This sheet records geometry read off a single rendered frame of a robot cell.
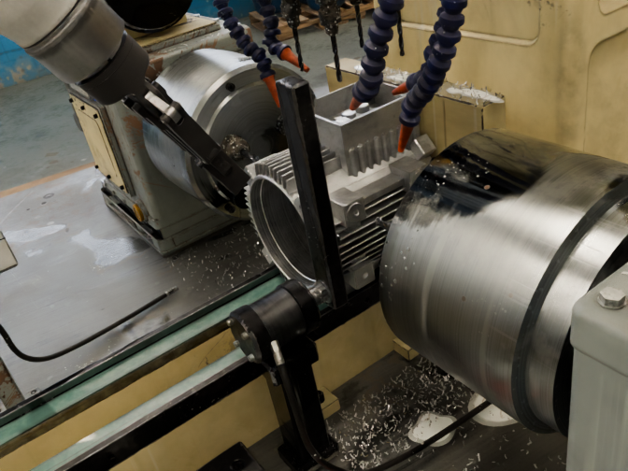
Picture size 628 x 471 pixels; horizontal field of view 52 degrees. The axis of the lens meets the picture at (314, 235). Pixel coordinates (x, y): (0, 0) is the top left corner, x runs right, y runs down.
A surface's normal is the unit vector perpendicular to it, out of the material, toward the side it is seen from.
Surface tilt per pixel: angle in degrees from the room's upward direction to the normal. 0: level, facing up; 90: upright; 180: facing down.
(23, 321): 0
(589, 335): 90
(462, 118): 90
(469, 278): 58
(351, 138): 90
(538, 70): 90
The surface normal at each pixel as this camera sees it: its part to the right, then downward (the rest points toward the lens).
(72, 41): 0.40, 0.54
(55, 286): -0.17, -0.84
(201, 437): 0.58, 0.35
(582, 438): -0.80, 0.42
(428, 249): -0.75, -0.14
